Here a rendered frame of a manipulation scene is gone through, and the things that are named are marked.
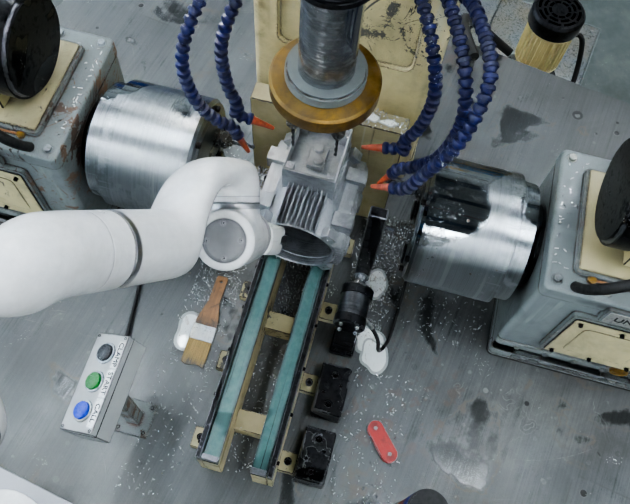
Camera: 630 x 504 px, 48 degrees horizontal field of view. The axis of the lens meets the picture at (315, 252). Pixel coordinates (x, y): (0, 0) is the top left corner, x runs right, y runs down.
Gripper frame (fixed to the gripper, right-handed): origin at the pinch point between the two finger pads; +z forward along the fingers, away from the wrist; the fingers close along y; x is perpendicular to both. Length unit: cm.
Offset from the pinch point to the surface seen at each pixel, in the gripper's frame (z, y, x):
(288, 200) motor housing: 2.0, 3.2, 6.4
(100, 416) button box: -18.0, -15.3, -33.8
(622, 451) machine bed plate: 18, 79, -26
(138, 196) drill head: 2.1, -24.0, 0.2
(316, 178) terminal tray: 0.3, 7.3, 11.5
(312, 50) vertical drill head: -23.4, 4.4, 28.7
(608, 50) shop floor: 179, 95, 93
